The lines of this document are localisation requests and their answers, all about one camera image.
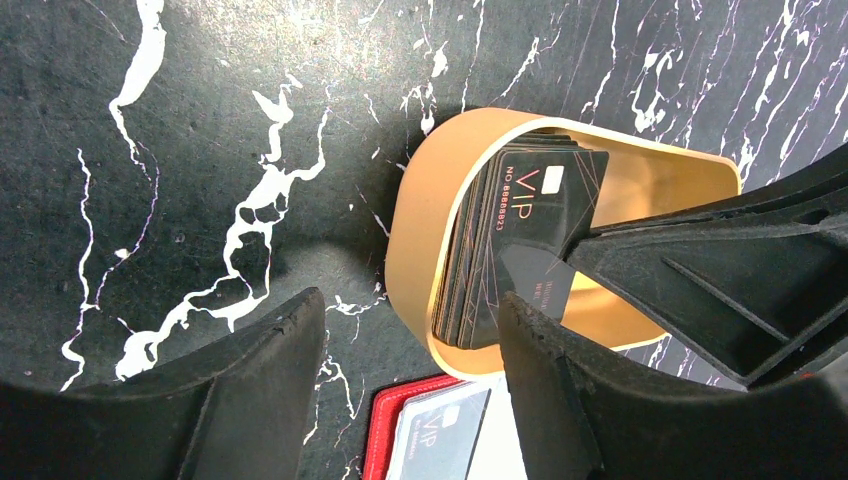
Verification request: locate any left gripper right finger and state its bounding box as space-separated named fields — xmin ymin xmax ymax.
xmin=498 ymin=293 xmax=847 ymax=479

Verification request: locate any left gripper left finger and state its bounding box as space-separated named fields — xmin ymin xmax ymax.
xmin=1 ymin=287 xmax=325 ymax=479

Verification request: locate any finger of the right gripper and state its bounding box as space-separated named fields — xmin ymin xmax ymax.
xmin=566 ymin=147 xmax=847 ymax=387

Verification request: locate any red card holder wallet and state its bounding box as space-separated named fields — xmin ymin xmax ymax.
xmin=362 ymin=374 xmax=527 ymax=480

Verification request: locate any orange oval tray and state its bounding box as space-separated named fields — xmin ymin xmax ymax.
xmin=385 ymin=107 xmax=741 ymax=381

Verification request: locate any stack of black credit cards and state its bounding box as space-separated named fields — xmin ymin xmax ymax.
xmin=432 ymin=132 xmax=610 ymax=350

